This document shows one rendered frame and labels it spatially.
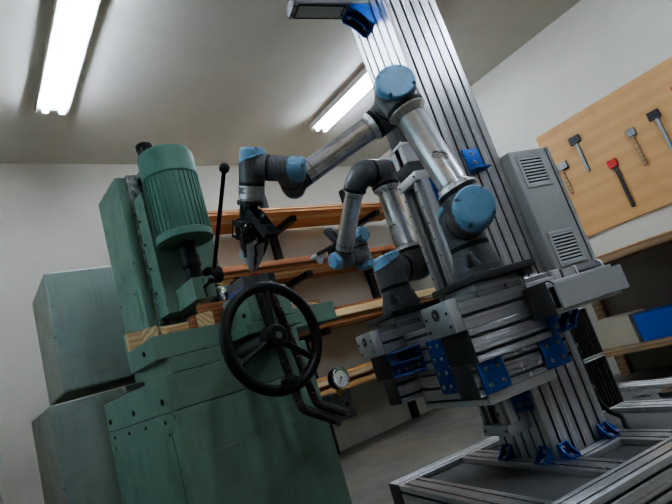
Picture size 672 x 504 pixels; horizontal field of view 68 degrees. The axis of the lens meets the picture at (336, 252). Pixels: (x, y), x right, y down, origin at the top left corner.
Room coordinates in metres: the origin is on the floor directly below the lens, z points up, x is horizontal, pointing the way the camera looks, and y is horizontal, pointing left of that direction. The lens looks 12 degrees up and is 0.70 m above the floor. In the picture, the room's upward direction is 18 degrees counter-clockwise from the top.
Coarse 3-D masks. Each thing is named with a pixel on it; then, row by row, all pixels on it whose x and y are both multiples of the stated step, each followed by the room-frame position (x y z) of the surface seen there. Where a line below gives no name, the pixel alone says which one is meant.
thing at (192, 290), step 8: (192, 280) 1.43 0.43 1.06; (200, 280) 1.45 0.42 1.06; (184, 288) 1.48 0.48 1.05; (192, 288) 1.44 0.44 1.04; (200, 288) 1.44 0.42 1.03; (208, 288) 1.46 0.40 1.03; (176, 296) 1.53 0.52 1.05; (184, 296) 1.49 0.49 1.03; (192, 296) 1.45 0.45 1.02; (200, 296) 1.44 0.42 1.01; (208, 296) 1.46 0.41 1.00; (216, 296) 1.48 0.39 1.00; (184, 304) 1.50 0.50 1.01; (192, 304) 1.48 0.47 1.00; (200, 304) 1.48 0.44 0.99
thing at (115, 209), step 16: (112, 192) 1.58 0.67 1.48; (112, 208) 1.60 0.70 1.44; (128, 208) 1.57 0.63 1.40; (112, 224) 1.63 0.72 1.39; (128, 224) 1.56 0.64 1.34; (112, 240) 1.65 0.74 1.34; (128, 240) 1.55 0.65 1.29; (112, 256) 1.68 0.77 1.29; (128, 256) 1.57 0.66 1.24; (128, 272) 1.59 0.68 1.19; (144, 272) 1.57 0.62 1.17; (128, 288) 1.61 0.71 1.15; (144, 288) 1.56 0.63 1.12; (128, 304) 1.63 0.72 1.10; (144, 304) 1.55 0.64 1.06; (128, 320) 1.66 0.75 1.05; (144, 320) 1.56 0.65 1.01
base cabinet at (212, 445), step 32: (160, 416) 1.29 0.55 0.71; (192, 416) 1.25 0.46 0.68; (224, 416) 1.31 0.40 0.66; (256, 416) 1.37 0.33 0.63; (288, 416) 1.43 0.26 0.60; (128, 448) 1.51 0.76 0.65; (160, 448) 1.31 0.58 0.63; (192, 448) 1.24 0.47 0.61; (224, 448) 1.29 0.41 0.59; (256, 448) 1.35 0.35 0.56; (288, 448) 1.41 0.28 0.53; (320, 448) 1.48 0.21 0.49; (128, 480) 1.55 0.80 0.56; (160, 480) 1.35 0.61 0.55; (192, 480) 1.23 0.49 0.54; (224, 480) 1.28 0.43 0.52; (256, 480) 1.33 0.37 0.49; (288, 480) 1.39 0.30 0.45; (320, 480) 1.46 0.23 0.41
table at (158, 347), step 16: (320, 304) 1.58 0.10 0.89; (288, 320) 1.38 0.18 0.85; (304, 320) 1.53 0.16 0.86; (320, 320) 1.57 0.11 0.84; (160, 336) 1.23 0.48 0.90; (176, 336) 1.26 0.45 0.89; (192, 336) 1.28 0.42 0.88; (208, 336) 1.31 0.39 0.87; (240, 336) 1.32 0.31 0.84; (256, 336) 1.40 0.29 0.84; (144, 352) 1.26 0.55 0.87; (160, 352) 1.22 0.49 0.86; (176, 352) 1.25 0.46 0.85; (144, 368) 1.31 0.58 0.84
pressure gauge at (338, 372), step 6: (330, 372) 1.50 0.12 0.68; (336, 372) 1.49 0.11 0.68; (342, 372) 1.51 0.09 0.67; (330, 378) 1.49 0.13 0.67; (336, 378) 1.49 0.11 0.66; (342, 378) 1.50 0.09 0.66; (348, 378) 1.52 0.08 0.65; (330, 384) 1.50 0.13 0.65; (336, 384) 1.48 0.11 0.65; (342, 384) 1.50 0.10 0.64; (336, 390) 1.51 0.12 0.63
